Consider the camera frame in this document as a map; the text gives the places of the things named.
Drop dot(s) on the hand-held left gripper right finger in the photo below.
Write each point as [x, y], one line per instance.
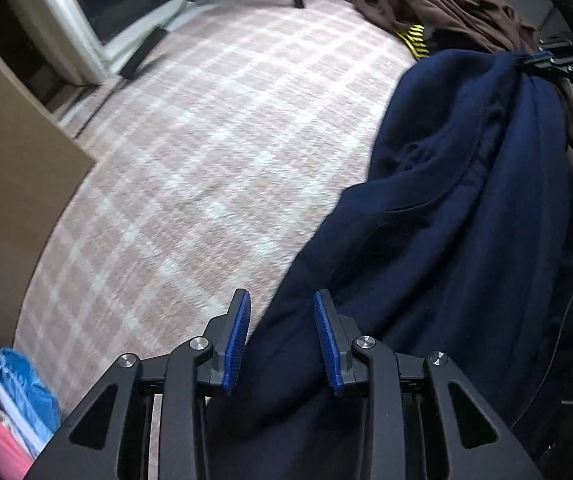
[325, 345]

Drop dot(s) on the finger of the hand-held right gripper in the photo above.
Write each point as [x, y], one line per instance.
[564, 47]
[566, 70]

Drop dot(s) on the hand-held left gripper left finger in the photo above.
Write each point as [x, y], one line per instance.
[236, 340]

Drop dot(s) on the navy blue garment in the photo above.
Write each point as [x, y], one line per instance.
[441, 210]

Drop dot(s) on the light blue folded clothes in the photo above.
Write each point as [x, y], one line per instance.
[31, 390]

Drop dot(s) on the pink folded clothes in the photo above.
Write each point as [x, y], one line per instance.
[1, 445]

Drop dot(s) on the brown garment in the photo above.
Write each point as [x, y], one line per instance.
[441, 5]

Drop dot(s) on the black bag with yellow print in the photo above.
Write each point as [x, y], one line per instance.
[414, 40]

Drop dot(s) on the white folded cloth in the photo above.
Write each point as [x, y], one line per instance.
[11, 405]

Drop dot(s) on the light wooden wardrobe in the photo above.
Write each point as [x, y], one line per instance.
[11, 185]

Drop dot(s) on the black flat bar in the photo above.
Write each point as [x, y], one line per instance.
[144, 52]

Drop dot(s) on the white framed glass door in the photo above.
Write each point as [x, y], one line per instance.
[66, 10]

